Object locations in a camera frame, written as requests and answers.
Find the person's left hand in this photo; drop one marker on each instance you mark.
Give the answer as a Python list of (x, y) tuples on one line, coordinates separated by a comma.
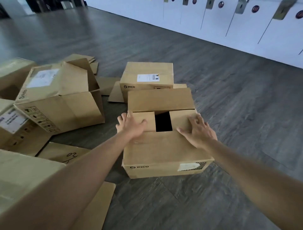
[(131, 128)]

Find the person's right hand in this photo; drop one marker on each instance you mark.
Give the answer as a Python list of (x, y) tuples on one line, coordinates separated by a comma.
[(201, 135)]

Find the person's left thumb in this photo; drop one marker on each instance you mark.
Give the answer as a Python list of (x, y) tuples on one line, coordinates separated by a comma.
[(143, 123)]

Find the person's right thumb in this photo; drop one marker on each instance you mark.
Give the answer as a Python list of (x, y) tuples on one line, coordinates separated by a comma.
[(182, 131)]

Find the cardboard box with flaps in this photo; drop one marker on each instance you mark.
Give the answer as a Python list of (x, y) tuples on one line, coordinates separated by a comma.
[(163, 151)]

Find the person's right forearm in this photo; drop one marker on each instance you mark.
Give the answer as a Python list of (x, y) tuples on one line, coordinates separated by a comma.
[(255, 182)]

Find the person's left forearm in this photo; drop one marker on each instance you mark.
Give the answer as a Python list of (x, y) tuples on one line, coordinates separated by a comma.
[(71, 180)]

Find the flat cardboard sheet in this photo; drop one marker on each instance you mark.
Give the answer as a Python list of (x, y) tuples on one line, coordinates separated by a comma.
[(97, 208), (116, 94), (106, 85)]

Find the closed cardboard box, barcode label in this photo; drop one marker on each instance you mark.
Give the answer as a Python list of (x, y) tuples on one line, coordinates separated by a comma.
[(146, 71)]

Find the tilted open cardboard box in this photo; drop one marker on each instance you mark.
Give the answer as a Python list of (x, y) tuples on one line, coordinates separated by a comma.
[(68, 106)]

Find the flattened cardboard pile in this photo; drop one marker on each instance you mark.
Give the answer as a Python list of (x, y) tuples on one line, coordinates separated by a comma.
[(91, 62)]

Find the flat cardboard with handwriting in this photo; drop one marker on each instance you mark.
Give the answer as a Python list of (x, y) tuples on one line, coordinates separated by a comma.
[(61, 152)]

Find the row of white lockers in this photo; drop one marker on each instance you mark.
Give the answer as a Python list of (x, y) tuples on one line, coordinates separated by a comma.
[(236, 26)]

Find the cardboard box with white label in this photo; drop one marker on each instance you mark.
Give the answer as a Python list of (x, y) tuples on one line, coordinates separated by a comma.
[(16, 132)]

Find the large plain cardboard box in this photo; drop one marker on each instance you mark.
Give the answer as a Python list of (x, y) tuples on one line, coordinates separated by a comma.
[(21, 175)]

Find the dark furniture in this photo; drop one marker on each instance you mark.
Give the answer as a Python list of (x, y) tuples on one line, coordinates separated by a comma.
[(54, 4)]

